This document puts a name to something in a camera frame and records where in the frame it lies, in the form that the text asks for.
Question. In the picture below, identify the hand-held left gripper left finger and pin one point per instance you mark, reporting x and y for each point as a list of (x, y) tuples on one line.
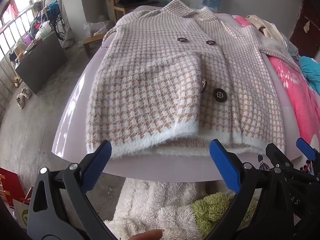
[(100, 165)]

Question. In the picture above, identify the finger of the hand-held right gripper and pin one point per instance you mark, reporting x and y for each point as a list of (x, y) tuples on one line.
[(306, 150), (276, 155)]

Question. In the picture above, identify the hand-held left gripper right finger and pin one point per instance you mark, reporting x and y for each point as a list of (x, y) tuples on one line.
[(225, 165)]

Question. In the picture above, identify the beige white houndstooth coat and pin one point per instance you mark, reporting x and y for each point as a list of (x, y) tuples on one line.
[(160, 62)]

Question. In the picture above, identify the person's left hand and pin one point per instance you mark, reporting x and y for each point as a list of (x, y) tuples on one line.
[(147, 235)]

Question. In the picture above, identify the green fluffy cloth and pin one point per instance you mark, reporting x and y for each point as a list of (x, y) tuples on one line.
[(212, 207)]

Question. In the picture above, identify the pink floral blanket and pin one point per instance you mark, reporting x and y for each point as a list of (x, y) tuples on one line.
[(300, 100)]

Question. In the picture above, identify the white fluffy blanket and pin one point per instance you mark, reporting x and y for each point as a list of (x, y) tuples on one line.
[(150, 205)]

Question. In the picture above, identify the teal quilt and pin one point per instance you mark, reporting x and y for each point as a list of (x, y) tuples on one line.
[(311, 72)]

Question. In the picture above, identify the white green paper bag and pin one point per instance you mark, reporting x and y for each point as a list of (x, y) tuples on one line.
[(22, 212)]

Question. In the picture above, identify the red box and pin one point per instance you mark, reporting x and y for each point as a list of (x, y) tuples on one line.
[(10, 187)]

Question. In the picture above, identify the white shoe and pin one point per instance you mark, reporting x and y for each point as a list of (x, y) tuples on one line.
[(26, 93), (20, 101)]

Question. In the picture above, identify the dark red door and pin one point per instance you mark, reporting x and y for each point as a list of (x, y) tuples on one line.
[(307, 37)]

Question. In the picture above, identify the beige slippers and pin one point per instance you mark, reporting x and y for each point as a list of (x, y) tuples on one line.
[(18, 82)]

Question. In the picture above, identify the dark grey cabinet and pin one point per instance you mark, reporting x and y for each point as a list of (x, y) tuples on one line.
[(40, 62)]

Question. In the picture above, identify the small hanging beige cloth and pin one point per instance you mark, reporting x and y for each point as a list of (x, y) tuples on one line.
[(307, 27)]

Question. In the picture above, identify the beige garment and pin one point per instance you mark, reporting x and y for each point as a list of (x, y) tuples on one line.
[(271, 31)]

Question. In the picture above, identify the small wooden stool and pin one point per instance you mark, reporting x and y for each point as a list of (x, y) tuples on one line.
[(93, 41)]

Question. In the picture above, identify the white plastic bag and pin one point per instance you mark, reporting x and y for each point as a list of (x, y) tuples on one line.
[(97, 27)]

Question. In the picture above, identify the wheelchair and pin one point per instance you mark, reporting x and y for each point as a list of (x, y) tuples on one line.
[(58, 25)]

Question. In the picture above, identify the wooden chair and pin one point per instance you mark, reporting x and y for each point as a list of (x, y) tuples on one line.
[(125, 6)]

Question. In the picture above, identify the metal window railing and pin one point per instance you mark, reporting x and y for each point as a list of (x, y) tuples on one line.
[(7, 30)]

